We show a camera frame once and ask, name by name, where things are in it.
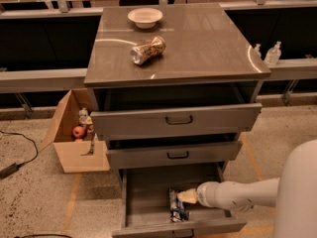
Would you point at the top grey drawer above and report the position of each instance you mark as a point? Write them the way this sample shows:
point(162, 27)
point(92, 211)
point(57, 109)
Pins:
point(175, 122)

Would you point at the middle grey drawer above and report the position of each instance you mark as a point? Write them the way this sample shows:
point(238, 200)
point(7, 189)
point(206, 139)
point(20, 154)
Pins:
point(173, 155)

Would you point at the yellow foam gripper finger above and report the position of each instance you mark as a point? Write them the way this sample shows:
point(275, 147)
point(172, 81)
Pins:
point(188, 196)

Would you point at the cardboard box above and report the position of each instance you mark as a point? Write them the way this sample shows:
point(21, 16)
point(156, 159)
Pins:
point(72, 135)

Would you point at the blue chip bag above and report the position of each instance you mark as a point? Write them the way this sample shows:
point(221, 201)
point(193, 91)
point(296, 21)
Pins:
point(177, 209)

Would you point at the clear sanitizer bottle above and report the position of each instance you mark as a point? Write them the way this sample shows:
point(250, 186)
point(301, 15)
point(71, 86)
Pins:
point(273, 54)

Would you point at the white bowl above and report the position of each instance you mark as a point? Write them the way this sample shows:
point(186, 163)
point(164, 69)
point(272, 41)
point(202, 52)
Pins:
point(145, 18)

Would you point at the grey drawer cabinet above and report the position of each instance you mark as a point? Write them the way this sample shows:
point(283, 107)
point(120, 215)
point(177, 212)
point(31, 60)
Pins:
point(206, 62)

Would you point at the grey drawer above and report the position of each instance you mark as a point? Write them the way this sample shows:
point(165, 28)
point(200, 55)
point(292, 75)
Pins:
point(146, 208)
point(175, 122)
point(173, 155)

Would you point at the crushed gold can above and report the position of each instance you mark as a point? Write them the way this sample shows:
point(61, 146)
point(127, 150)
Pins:
point(147, 50)

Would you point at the red apple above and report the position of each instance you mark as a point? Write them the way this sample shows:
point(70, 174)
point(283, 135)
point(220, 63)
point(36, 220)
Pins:
point(78, 132)

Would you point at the bottom grey drawer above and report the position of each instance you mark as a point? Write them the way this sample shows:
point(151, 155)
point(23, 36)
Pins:
point(146, 208)

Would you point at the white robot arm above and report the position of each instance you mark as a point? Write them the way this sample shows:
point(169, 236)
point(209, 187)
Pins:
point(293, 195)

